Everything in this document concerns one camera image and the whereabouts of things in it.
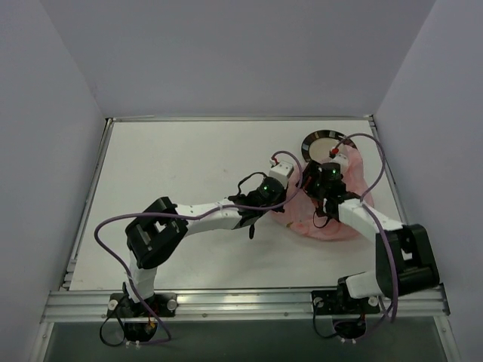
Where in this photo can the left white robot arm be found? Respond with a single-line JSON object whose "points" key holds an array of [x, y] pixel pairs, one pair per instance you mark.
{"points": [[152, 240]]}

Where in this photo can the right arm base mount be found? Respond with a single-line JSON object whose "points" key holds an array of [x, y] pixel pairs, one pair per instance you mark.
{"points": [[348, 315]]}

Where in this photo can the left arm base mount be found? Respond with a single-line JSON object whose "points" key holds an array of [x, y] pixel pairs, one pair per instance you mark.
{"points": [[140, 325]]}

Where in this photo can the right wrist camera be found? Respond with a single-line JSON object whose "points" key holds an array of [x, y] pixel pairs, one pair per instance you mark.
{"points": [[339, 157]]}

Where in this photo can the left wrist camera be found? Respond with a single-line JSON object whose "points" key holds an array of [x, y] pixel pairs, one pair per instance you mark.
{"points": [[281, 171]]}

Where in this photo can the pink plastic bag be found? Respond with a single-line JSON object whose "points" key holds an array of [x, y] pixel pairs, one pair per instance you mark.
{"points": [[323, 221]]}

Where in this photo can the black rimmed plate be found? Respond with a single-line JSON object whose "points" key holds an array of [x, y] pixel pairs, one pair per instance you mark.
{"points": [[316, 145]]}

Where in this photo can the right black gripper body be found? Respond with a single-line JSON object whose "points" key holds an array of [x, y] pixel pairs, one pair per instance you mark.
{"points": [[311, 182]]}

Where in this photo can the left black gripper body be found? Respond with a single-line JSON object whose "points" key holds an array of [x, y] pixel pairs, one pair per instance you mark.
{"points": [[275, 198]]}

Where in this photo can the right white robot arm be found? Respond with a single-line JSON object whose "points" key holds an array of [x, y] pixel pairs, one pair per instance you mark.
{"points": [[404, 261]]}

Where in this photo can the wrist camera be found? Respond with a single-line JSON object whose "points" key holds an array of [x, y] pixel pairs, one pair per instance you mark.
{"points": [[281, 171], [339, 157]]}

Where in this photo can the aluminium front rail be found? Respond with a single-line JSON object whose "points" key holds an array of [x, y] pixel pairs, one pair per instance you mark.
{"points": [[230, 305]]}

